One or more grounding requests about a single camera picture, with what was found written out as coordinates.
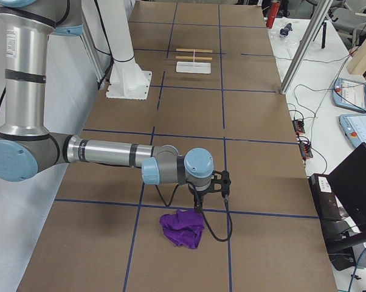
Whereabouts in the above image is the teach pendant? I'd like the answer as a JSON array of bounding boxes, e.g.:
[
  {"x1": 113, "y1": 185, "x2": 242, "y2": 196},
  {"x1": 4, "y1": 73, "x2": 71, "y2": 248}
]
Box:
[
  {"x1": 332, "y1": 78, "x2": 366, "y2": 113},
  {"x1": 339, "y1": 114, "x2": 366, "y2": 148}
]

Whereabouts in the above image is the upper teach pendant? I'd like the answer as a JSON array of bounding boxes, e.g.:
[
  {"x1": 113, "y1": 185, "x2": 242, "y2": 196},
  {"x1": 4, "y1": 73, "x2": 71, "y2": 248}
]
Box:
[{"x1": 332, "y1": 78, "x2": 366, "y2": 113}]

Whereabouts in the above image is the black computer box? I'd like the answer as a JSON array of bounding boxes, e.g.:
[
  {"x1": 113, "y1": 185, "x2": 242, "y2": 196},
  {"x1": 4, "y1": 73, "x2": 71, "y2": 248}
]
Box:
[{"x1": 308, "y1": 173, "x2": 349, "y2": 221}]

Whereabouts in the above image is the front wooden rack rod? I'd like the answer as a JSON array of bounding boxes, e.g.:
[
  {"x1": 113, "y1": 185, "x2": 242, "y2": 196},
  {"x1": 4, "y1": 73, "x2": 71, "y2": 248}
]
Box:
[{"x1": 175, "y1": 55, "x2": 213, "y2": 61}]

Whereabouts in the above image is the lower teach pendant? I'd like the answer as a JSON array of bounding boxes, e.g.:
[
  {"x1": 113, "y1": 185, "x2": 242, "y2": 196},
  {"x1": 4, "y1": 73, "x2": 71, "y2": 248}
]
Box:
[{"x1": 339, "y1": 114, "x2": 366, "y2": 148}]

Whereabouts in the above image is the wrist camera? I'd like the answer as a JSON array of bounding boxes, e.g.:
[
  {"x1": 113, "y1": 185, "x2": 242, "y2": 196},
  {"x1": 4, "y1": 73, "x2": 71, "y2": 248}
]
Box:
[{"x1": 210, "y1": 170, "x2": 231, "y2": 201}]

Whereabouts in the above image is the orange power strip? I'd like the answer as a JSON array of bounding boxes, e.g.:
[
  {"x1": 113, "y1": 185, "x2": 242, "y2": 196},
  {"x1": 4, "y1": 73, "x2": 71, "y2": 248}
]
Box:
[
  {"x1": 292, "y1": 119, "x2": 305, "y2": 136},
  {"x1": 299, "y1": 141, "x2": 313, "y2": 160}
]

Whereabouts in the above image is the upper orange power strip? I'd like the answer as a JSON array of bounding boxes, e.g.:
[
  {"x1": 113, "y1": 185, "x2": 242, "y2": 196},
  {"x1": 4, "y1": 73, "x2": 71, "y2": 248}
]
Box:
[{"x1": 292, "y1": 119, "x2": 305, "y2": 136}]

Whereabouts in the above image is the white towel rack base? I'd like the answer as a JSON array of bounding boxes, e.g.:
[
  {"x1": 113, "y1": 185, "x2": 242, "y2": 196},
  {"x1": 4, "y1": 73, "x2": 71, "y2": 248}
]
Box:
[{"x1": 176, "y1": 61, "x2": 211, "y2": 74}]

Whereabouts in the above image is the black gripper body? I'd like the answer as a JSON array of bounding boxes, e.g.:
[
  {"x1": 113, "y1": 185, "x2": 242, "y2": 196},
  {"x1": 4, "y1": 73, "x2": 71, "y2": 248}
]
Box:
[{"x1": 187, "y1": 182, "x2": 208, "y2": 210}]

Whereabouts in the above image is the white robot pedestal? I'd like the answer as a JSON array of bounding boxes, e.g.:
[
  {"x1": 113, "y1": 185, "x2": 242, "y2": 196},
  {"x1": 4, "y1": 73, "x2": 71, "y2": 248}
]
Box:
[{"x1": 97, "y1": 1, "x2": 152, "y2": 100}]

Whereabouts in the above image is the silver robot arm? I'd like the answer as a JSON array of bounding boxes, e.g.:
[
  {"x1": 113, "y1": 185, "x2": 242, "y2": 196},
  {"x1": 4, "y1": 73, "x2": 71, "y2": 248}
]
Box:
[{"x1": 0, "y1": 1, "x2": 216, "y2": 210}]

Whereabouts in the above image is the rear wooden rack rod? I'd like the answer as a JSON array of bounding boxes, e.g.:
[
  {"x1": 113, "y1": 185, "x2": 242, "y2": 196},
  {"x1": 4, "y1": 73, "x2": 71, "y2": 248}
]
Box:
[{"x1": 176, "y1": 48, "x2": 213, "y2": 54}]

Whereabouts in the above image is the wooden rack rod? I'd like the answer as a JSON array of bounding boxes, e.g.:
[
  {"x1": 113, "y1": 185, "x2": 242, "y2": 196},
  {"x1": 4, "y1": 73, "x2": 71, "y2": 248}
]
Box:
[
  {"x1": 176, "y1": 48, "x2": 213, "y2": 54},
  {"x1": 175, "y1": 55, "x2": 213, "y2": 61}
]

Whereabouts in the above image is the lower orange power strip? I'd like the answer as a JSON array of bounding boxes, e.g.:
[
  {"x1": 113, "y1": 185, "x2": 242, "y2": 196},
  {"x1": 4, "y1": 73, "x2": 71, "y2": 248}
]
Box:
[{"x1": 299, "y1": 141, "x2": 313, "y2": 160}]

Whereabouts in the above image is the aluminium frame post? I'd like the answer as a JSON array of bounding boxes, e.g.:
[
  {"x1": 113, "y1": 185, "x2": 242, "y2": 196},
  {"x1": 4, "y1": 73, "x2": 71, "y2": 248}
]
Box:
[{"x1": 280, "y1": 0, "x2": 333, "y2": 94}]

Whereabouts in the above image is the red cylinder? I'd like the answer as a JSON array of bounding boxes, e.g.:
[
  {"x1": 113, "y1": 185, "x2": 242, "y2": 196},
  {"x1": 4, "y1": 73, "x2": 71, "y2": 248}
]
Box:
[{"x1": 266, "y1": 0, "x2": 281, "y2": 29}]

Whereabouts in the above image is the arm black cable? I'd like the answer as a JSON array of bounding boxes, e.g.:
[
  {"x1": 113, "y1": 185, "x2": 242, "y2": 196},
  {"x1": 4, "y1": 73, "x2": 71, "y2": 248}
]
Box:
[{"x1": 154, "y1": 182, "x2": 233, "y2": 243}]

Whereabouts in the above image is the purple towel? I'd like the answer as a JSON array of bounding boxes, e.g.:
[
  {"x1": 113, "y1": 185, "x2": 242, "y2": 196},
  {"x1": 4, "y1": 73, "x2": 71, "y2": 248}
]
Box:
[{"x1": 159, "y1": 209, "x2": 204, "y2": 249}]

